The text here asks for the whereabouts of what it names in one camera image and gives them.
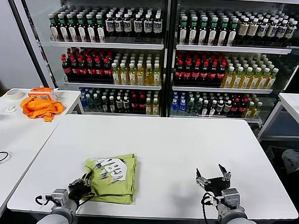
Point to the orange and white box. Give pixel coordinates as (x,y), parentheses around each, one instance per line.
(41,93)

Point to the green-tinted water bottle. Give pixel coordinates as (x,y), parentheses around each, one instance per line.
(190,107)
(90,103)
(97,103)
(198,108)

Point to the white-cap blue-label bottle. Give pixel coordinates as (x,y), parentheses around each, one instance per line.
(282,31)
(118,25)
(148,25)
(127,25)
(138,25)
(109,24)
(263,29)
(157,25)
(291,32)
(272,30)

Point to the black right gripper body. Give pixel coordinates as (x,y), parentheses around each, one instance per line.
(217,185)

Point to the beige masking tape roll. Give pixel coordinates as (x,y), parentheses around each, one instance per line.
(16,97)

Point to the small red-cap cola bottle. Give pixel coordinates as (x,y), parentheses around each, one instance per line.
(135,105)
(142,105)
(235,108)
(242,108)

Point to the small white crumpled paper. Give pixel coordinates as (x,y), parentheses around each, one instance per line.
(10,109)

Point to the grey plastic bag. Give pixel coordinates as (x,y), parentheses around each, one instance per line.
(294,158)

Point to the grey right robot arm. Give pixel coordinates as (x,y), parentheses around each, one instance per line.
(234,220)

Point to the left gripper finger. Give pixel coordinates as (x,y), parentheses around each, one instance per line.
(84,179)
(89,180)

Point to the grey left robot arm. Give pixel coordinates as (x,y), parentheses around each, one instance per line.
(65,210)

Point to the left beverage display fridge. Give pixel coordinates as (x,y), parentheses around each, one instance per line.
(166,31)

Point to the beverage display fridge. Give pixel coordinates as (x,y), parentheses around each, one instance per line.
(166,31)
(175,31)

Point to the right beverage display fridge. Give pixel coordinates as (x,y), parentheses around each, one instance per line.
(175,31)

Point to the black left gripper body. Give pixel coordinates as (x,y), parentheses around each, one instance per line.
(79,189)

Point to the white-label dark bottle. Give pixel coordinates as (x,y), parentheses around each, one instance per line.
(118,104)
(220,107)
(227,108)
(125,104)

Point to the green-cap brown drink bottle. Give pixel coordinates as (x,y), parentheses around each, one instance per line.
(223,33)
(72,29)
(193,32)
(54,28)
(90,30)
(213,33)
(81,29)
(63,29)
(233,33)
(183,31)
(203,32)
(100,30)

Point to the small yellow drink bottle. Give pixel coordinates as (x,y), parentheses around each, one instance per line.
(155,107)
(148,107)
(257,111)
(249,111)

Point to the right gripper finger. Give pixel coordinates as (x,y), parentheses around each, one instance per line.
(226,175)
(203,180)

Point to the white shelf board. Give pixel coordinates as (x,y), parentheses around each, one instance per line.
(231,48)
(222,89)
(105,44)
(111,85)

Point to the crumpled orange cloth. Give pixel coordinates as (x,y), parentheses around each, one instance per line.
(40,108)

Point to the beige-label dark bottle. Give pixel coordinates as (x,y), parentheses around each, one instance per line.
(253,29)
(243,29)

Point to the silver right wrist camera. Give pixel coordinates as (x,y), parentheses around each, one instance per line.
(231,197)

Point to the blue water bottle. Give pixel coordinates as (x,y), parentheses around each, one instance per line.
(182,107)
(174,106)
(83,103)

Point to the white side table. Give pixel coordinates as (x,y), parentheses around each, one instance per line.
(65,98)
(19,141)
(293,103)

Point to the small white-cap dark bottle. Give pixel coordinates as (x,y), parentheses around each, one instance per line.
(111,105)
(205,109)
(104,105)
(212,109)

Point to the yellow-green t-shirt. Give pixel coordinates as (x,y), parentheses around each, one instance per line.
(114,185)

